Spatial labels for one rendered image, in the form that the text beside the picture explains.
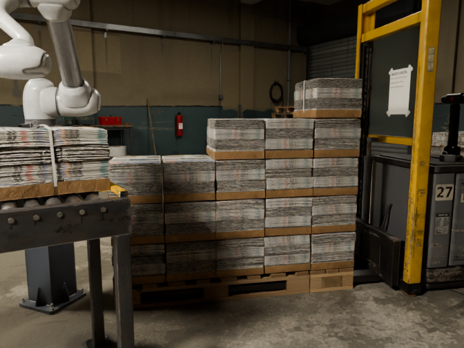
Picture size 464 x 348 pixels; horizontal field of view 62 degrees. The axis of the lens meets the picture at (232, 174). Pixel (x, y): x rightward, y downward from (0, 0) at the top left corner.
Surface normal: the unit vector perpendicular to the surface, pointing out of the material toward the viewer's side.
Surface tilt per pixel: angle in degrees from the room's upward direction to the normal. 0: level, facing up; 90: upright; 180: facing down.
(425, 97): 90
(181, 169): 90
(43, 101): 89
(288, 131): 90
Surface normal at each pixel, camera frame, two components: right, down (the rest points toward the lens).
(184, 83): 0.51, 0.13
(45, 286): -0.39, 0.14
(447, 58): -0.86, 0.07
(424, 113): 0.19, 0.15
